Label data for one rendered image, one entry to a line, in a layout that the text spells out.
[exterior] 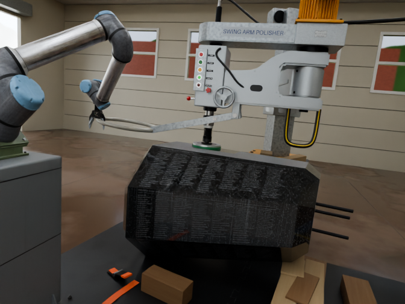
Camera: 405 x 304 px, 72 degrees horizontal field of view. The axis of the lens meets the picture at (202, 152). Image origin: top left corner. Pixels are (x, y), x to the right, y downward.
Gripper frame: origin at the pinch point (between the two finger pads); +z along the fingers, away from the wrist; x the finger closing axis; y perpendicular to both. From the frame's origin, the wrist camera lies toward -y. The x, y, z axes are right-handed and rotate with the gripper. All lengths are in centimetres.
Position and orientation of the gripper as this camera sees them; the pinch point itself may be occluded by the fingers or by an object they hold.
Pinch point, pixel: (96, 128)
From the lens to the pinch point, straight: 234.5
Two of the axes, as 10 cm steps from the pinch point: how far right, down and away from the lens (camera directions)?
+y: 2.6, 2.4, -9.3
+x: 9.6, 0.7, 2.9
